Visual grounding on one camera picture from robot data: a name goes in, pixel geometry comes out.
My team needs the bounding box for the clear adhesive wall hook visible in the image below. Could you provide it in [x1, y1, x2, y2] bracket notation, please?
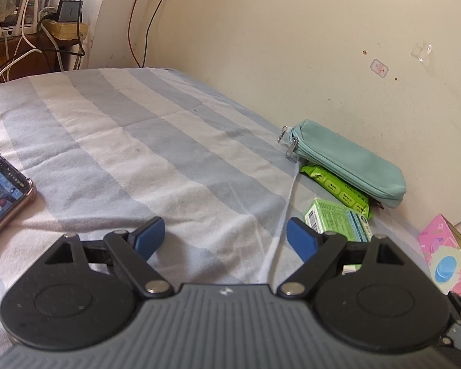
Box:
[411, 42, 435, 65]

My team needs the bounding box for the yellowed power strip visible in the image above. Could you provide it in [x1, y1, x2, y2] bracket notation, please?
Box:
[41, 20, 89, 42]

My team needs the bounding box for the smartphone in clear case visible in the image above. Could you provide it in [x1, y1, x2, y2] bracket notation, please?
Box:
[0, 149, 37, 248]

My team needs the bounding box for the pink square wall sticker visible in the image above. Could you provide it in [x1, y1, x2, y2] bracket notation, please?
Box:
[371, 58, 389, 78]

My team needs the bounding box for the black wall cable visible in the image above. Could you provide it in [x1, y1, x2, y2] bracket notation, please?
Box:
[141, 0, 175, 69]

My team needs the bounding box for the green barcode cardboard box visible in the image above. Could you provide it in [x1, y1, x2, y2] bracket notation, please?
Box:
[304, 197, 374, 276]

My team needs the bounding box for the green wipes packet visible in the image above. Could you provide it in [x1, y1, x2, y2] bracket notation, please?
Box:
[300, 163, 373, 221]

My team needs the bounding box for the teal zip pencil pouch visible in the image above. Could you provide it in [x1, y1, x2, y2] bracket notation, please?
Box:
[278, 119, 407, 209]

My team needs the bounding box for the wooden stool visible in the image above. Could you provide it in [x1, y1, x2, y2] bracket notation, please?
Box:
[0, 38, 86, 85]

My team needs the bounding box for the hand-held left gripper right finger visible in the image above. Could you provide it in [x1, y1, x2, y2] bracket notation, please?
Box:
[277, 218, 416, 299]

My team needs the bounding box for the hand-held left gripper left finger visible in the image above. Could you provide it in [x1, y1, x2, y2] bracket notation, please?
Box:
[42, 217, 174, 298]

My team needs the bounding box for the red wall cable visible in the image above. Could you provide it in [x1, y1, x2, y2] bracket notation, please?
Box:
[128, 0, 154, 69]

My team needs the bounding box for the black power adapter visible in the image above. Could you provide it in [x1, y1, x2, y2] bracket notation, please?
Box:
[56, 0, 84, 24]

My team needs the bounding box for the blue white striped bed sheet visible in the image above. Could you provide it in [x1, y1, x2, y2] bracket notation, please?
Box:
[0, 67, 446, 358]

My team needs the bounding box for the pink tin box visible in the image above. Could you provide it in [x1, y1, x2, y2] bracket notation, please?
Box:
[418, 213, 461, 310]

